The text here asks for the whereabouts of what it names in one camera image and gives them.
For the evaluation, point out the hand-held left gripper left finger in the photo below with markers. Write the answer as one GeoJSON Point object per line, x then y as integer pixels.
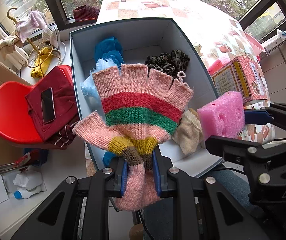
{"type": "Point", "coordinates": [124, 180]}

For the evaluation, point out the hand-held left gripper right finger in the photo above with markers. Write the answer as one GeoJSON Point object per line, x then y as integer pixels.
{"type": "Point", "coordinates": [158, 177]}

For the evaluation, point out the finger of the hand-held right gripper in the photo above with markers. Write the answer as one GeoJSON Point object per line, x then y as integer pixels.
{"type": "Point", "coordinates": [256, 117]}
{"type": "Point", "coordinates": [232, 148]}

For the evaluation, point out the pink foam sponge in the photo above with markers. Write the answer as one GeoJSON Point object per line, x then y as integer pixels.
{"type": "Point", "coordinates": [220, 117]}
{"type": "Point", "coordinates": [216, 65]}

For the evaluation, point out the beige knit sock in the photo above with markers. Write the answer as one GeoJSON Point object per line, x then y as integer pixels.
{"type": "Point", "coordinates": [188, 135]}

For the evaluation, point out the striped pink knit glove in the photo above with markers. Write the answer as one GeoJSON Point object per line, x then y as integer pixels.
{"type": "Point", "coordinates": [138, 105]}

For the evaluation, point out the light blue fluffy mesh pouf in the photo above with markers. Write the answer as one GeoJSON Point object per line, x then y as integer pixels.
{"type": "Point", "coordinates": [90, 90]}

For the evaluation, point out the leopard print scrunchie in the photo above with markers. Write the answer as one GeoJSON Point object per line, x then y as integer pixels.
{"type": "Point", "coordinates": [168, 60]}

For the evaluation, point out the blue thin cloth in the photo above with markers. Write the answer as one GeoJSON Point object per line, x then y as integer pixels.
{"type": "Point", "coordinates": [108, 50]}

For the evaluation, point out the grey cardboard box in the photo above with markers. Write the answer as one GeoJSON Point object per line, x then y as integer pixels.
{"type": "Point", "coordinates": [143, 35]}

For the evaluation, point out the pink patterned carton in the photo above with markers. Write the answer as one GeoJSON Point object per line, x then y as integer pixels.
{"type": "Point", "coordinates": [245, 77]}

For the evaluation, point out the pink plastic basin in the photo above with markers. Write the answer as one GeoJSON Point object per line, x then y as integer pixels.
{"type": "Point", "coordinates": [255, 45]}

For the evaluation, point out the dark red striped cloth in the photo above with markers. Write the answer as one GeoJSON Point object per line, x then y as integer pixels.
{"type": "Point", "coordinates": [63, 137]}

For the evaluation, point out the white air conditioner unit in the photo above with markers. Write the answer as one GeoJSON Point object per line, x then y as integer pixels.
{"type": "Point", "coordinates": [274, 42]}

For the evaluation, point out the blue plastic bin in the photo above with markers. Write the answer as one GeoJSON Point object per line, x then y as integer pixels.
{"type": "Point", "coordinates": [42, 158]}

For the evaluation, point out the small toy figure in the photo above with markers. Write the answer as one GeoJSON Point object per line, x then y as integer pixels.
{"type": "Point", "coordinates": [198, 48]}

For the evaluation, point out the white bottle with blue cap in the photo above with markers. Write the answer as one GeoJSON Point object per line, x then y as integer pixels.
{"type": "Point", "coordinates": [29, 193]}

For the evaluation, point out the white plastic jug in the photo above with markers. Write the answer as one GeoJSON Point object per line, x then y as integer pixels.
{"type": "Point", "coordinates": [25, 180]}

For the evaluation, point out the smartphone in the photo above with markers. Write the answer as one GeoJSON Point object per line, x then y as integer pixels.
{"type": "Point", "coordinates": [47, 105]}

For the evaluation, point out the dark red garment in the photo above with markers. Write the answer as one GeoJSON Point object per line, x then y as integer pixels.
{"type": "Point", "coordinates": [60, 90]}

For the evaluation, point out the red plastic chair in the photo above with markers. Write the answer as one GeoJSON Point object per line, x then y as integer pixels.
{"type": "Point", "coordinates": [10, 115]}

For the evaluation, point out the checked printed tablecloth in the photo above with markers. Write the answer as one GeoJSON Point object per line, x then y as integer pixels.
{"type": "Point", "coordinates": [183, 5]}

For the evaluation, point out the checked cloth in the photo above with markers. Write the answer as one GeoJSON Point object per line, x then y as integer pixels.
{"type": "Point", "coordinates": [50, 36]}

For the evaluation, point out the dark red slipper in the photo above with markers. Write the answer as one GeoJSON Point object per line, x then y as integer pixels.
{"type": "Point", "coordinates": [85, 12]}

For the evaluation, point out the beige cloth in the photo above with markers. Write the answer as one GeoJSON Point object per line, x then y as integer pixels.
{"type": "Point", "coordinates": [7, 43]}

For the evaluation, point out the pink and white cloth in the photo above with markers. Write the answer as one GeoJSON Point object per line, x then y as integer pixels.
{"type": "Point", "coordinates": [33, 21]}

